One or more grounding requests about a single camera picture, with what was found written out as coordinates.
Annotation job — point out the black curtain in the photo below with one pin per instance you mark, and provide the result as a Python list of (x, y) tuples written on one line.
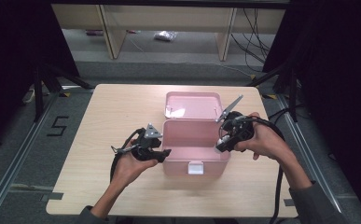
[(13, 46), (340, 62)]

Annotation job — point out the white object beside stand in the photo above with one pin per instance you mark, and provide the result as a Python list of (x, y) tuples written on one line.
[(29, 96)]

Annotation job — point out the clear plastic bag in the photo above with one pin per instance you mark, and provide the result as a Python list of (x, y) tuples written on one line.
[(165, 35)]

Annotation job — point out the aluminium floor rail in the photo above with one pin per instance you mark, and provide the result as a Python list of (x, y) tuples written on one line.
[(308, 157), (19, 155)]

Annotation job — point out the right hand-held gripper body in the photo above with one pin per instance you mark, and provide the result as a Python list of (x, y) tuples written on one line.
[(238, 127)]

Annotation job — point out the black metal stand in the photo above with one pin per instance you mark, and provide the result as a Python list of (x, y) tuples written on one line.
[(293, 93), (38, 93)]

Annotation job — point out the grey tape piece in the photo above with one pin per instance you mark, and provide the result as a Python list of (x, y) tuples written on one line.
[(289, 202), (53, 196)]

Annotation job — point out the person's right hand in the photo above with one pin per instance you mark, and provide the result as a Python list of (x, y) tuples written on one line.
[(268, 141)]

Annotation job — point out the person's left hand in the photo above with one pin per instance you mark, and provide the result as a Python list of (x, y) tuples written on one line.
[(128, 169)]

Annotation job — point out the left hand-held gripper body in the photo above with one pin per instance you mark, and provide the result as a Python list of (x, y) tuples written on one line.
[(151, 132)]

